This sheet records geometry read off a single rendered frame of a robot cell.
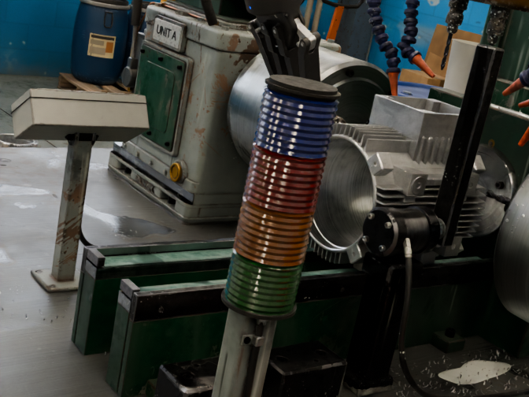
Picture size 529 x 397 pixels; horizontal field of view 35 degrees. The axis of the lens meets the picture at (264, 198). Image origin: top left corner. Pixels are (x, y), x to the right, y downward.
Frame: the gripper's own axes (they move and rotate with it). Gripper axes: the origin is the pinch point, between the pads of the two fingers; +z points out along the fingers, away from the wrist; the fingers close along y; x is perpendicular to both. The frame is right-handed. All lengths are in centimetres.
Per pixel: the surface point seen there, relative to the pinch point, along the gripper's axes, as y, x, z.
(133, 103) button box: 16.4, 16.3, -5.8
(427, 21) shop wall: 468, -441, 273
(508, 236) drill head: -29.1, -5.8, 10.5
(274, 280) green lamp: -39, 30, -13
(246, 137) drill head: 26.9, -4.3, 14.5
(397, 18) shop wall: 505, -438, 276
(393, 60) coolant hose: 7.9, -23.1, 4.1
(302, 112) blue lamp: -38, 24, -25
